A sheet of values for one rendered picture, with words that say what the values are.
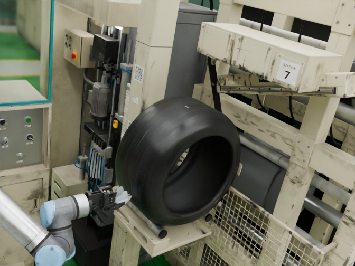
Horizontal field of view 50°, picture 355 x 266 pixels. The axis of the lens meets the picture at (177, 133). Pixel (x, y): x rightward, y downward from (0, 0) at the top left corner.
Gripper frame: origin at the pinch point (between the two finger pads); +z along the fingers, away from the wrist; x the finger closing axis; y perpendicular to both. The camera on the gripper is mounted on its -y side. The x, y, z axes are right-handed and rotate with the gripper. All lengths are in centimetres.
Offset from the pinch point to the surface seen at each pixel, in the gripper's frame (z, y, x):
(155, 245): 11.0, -21.5, -10.5
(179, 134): 12.9, 32.7, -9.4
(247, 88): 58, 46, 0
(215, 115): 32, 39, -8
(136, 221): 11.4, -20.8, 6.9
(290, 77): 45, 62, -30
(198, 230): 41.2, -26.3, -7.0
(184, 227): 36.1, -26.4, -1.3
